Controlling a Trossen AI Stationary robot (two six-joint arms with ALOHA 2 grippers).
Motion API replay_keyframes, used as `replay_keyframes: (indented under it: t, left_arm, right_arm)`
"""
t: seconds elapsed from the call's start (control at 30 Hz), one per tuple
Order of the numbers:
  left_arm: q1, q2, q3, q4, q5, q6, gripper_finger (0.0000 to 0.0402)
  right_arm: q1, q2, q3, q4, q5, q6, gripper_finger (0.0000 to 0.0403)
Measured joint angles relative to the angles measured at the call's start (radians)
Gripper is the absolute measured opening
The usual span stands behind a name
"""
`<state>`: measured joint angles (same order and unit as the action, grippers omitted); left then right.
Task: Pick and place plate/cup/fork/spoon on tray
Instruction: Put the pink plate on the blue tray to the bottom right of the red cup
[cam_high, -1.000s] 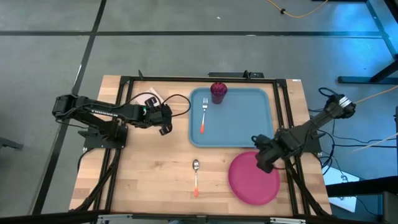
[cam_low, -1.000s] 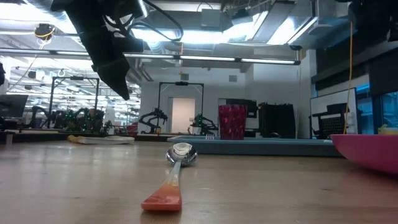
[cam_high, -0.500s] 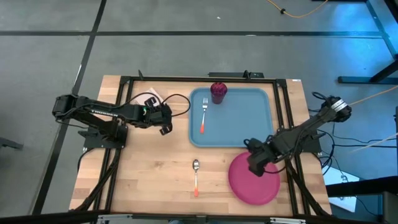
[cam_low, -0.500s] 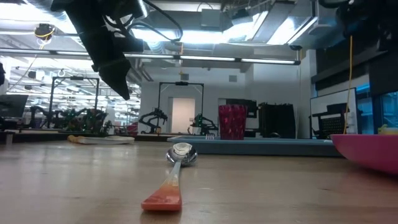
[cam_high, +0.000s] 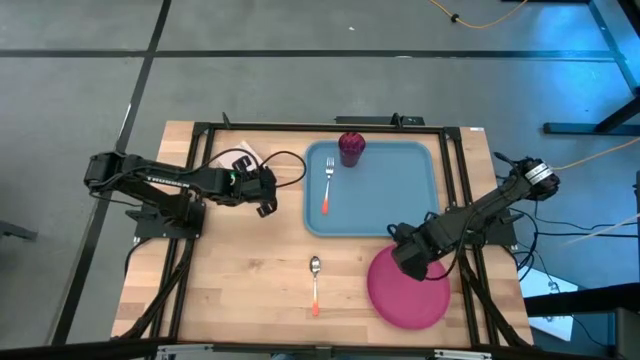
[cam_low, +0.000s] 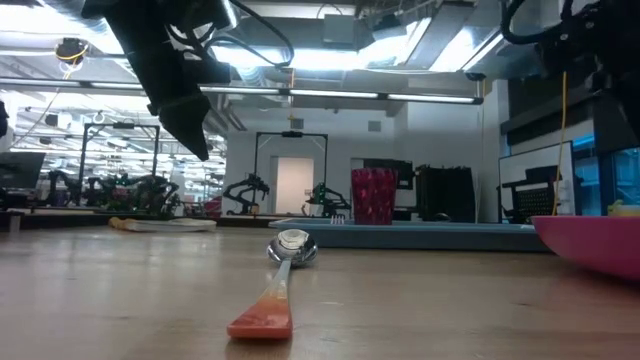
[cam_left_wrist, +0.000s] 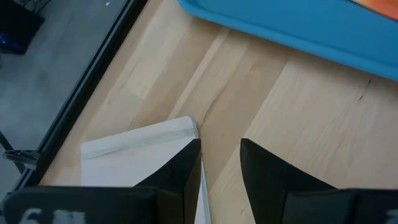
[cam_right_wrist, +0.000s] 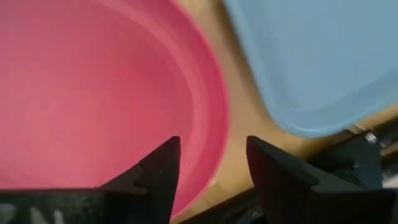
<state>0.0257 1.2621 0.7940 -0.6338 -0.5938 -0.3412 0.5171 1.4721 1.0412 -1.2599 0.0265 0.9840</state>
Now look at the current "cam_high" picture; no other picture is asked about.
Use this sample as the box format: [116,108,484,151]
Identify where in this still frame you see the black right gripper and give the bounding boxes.
[388,222,444,282]

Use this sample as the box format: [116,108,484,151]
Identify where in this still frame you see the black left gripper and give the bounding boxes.
[230,155,279,219]

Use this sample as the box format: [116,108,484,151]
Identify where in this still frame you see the pink plastic plate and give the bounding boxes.
[366,244,452,331]

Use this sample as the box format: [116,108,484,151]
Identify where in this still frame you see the orange-handled metal fork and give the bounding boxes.
[321,156,335,217]

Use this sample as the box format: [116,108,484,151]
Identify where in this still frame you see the orange-handled metal spoon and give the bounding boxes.
[309,255,322,318]

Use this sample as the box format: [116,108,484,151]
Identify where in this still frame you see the red faceted plastic cup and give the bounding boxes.
[337,131,366,169]

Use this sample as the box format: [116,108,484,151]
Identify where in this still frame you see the blue plastic tray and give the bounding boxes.
[303,139,441,239]

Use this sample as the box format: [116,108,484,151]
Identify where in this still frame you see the white paper card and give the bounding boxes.
[217,141,261,172]

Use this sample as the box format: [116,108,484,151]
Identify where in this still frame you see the white floor sheet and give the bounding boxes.
[518,267,580,342]

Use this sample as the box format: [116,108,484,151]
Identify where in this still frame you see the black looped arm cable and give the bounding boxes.
[258,149,308,190]

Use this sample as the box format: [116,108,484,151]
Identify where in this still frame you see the black aluminium table frame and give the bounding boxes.
[113,112,532,360]

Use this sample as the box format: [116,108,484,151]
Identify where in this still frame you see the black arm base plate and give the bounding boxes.
[124,199,207,240]

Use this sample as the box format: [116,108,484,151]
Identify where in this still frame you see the black floor cables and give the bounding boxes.
[497,199,640,274]

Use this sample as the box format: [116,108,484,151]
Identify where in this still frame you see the yellow cable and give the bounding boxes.
[549,137,640,171]
[428,0,529,30]

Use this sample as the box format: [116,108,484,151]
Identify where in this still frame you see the black desk frame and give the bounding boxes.
[542,0,640,136]

